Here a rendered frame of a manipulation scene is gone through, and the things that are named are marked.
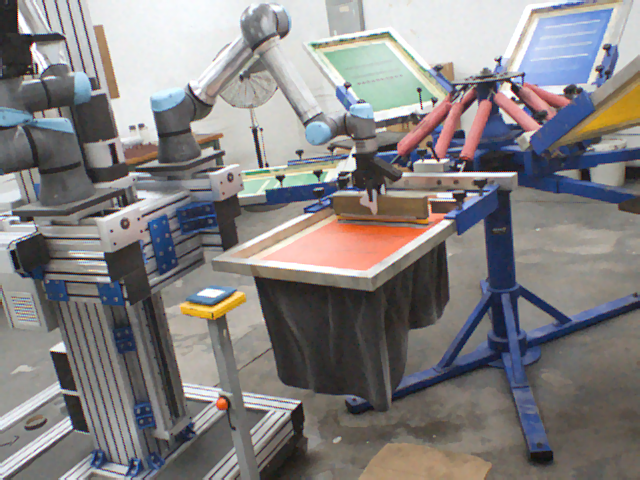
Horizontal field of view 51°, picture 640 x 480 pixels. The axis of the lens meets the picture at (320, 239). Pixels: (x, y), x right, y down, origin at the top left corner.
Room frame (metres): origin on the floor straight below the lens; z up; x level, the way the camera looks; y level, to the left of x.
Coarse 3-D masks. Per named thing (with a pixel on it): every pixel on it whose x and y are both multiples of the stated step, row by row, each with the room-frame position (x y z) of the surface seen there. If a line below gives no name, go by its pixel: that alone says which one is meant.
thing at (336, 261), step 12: (432, 216) 2.17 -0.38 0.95; (384, 228) 2.12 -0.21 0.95; (396, 228) 2.10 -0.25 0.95; (408, 228) 2.08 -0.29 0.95; (408, 240) 1.96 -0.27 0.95; (384, 252) 1.88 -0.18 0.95; (312, 264) 1.87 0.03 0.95; (324, 264) 1.86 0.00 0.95; (336, 264) 1.84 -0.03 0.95; (348, 264) 1.83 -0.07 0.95; (360, 264) 1.81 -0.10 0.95; (372, 264) 1.79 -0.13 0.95
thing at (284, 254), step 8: (328, 224) 2.28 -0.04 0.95; (336, 224) 2.26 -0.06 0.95; (344, 224) 2.24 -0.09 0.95; (352, 224) 2.23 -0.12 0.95; (312, 232) 2.21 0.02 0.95; (320, 232) 2.19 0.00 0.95; (360, 232) 2.12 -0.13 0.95; (304, 240) 2.13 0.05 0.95; (288, 248) 2.07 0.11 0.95; (272, 256) 2.01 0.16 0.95; (280, 256) 2.00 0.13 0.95; (288, 256) 1.99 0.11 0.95; (296, 256) 1.98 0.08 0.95; (304, 256) 1.96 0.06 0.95; (312, 256) 1.95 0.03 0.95; (320, 256) 1.94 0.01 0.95
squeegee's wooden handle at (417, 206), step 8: (336, 200) 2.28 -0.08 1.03; (344, 200) 2.26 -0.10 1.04; (352, 200) 2.23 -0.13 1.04; (384, 200) 2.15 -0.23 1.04; (392, 200) 2.13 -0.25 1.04; (400, 200) 2.11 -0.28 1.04; (408, 200) 2.10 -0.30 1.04; (416, 200) 2.08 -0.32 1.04; (424, 200) 2.07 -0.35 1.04; (336, 208) 2.28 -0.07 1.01; (344, 208) 2.26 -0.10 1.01; (352, 208) 2.24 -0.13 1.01; (360, 208) 2.22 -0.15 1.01; (368, 208) 2.20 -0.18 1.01; (384, 208) 2.16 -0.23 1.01; (392, 208) 2.14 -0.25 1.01; (400, 208) 2.12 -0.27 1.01; (408, 208) 2.10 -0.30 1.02; (416, 208) 2.08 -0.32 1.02; (424, 208) 2.06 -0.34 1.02; (416, 216) 2.08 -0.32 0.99; (424, 216) 2.06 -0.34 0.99
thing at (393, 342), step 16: (432, 256) 2.00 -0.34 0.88; (400, 272) 1.84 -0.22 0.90; (416, 272) 1.92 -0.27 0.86; (432, 272) 2.00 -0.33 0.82; (448, 272) 2.09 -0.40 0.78; (384, 288) 1.78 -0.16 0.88; (400, 288) 1.85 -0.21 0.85; (416, 288) 1.92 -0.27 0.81; (432, 288) 1.99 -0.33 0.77; (448, 288) 2.09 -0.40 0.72; (384, 304) 1.77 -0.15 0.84; (400, 304) 1.84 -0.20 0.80; (416, 304) 1.91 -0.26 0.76; (432, 304) 1.97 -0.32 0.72; (384, 320) 1.78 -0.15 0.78; (400, 320) 1.83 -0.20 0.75; (416, 320) 1.92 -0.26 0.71; (432, 320) 1.96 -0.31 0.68; (384, 336) 1.76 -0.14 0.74; (400, 336) 1.82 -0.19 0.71; (384, 352) 1.75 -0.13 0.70; (400, 352) 1.81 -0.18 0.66; (384, 368) 1.74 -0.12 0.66; (400, 368) 1.81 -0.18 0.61
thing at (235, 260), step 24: (360, 192) 2.52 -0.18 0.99; (408, 192) 2.41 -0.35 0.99; (432, 192) 2.35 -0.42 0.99; (312, 216) 2.31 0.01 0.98; (264, 240) 2.11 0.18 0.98; (432, 240) 1.85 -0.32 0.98; (216, 264) 1.96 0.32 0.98; (240, 264) 1.89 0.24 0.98; (264, 264) 1.84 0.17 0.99; (288, 264) 1.80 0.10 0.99; (384, 264) 1.68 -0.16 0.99; (408, 264) 1.74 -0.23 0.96; (360, 288) 1.62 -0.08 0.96
